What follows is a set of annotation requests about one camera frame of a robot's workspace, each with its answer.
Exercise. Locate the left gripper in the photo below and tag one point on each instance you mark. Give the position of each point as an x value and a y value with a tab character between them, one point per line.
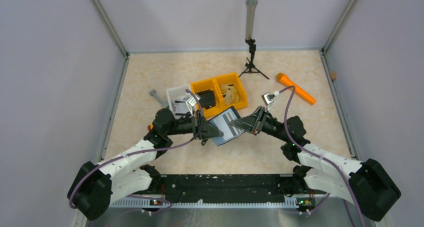
208	131

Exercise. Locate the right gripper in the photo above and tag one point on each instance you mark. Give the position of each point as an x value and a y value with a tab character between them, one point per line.
252	123

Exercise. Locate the black leather card holder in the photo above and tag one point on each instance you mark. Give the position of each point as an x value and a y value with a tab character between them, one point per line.
220	141

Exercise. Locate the white credit card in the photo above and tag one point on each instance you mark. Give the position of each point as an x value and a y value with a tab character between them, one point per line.
223	123

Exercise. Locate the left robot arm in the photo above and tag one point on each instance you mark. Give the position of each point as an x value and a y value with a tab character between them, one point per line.
97	185

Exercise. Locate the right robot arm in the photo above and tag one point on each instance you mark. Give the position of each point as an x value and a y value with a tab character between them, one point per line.
365	184

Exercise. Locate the beige striped cards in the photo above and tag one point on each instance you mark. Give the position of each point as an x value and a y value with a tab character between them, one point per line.
230	94

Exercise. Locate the yellow bin with beige cards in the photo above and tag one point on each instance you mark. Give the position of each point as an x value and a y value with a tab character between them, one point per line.
233	78

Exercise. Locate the black cards stack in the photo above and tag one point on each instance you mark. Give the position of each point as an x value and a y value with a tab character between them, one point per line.
207	98

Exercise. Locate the yellow bin with black cards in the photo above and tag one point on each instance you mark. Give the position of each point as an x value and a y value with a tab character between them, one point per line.
210	83

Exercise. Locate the white card in bin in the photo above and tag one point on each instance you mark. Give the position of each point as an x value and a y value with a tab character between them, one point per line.
179	106

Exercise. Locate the white plastic bin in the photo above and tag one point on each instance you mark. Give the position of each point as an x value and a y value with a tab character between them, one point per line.
175	93

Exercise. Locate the orange toy microphone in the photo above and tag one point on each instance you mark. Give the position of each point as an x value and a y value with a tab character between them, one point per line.
285	80

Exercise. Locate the black mini tripod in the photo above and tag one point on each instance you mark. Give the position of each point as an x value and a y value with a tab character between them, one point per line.
250	67

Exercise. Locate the grey plastic bolt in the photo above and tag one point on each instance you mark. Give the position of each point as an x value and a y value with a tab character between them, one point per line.
163	103

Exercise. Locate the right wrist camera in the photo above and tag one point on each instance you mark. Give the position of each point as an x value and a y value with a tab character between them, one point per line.
269	98

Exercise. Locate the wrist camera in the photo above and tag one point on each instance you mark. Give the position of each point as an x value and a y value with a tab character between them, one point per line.
192	102
269	98

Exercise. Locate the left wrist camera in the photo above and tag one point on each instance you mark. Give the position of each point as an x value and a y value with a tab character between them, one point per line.
192	102

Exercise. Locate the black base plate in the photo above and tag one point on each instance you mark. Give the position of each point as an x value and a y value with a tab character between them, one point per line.
226	188

